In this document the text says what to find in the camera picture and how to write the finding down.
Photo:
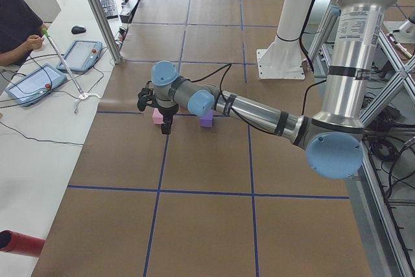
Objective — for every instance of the far teach pendant tablet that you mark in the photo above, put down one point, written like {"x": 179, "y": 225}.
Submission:
{"x": 82, "y": 55}

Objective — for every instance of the brown paper table cover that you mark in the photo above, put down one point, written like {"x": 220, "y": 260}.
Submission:
{"x": 221, "y": 201}

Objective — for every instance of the long reacher stick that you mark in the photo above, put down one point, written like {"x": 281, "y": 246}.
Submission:
{"x": 83, "y": 95}

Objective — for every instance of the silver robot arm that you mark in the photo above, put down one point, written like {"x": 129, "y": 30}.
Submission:
{"x": 331, "y": 138}

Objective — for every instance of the near teach pendant tablet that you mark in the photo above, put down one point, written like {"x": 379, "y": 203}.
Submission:
{"x": 36, "y": 85}

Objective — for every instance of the red cylinder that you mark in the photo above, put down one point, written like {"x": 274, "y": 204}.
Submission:
{"x": 21, "y": 244}

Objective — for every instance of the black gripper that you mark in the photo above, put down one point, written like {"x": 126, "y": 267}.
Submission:
{"x": 168, "y": 112}

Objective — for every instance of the teach pendant tablet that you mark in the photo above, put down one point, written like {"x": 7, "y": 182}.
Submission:
{"x": 82, "y": 55}
{"x": 36, "y": 85}

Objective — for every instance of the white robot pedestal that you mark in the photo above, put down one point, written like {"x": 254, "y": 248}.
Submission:
{"x": 283, "y": 59}

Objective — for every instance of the person in black shirt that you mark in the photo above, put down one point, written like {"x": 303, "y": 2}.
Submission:
{"x": 21, "y": 32}

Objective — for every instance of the pink foam block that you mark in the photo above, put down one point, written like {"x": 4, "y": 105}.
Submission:
{"x": 157, "y": 117}

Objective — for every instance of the aluminium frame post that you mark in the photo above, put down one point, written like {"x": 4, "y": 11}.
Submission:
{"x": 105, "y": 29}

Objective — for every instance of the black computer mouse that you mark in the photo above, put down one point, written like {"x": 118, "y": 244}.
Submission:
{"x": 77, "y": 29}

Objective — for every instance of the black keyboard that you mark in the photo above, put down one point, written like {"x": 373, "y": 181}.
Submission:
{"x": 109, "y": 8}

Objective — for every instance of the purple foam block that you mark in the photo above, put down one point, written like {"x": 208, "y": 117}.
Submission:
{"x": 207, "y": 120}

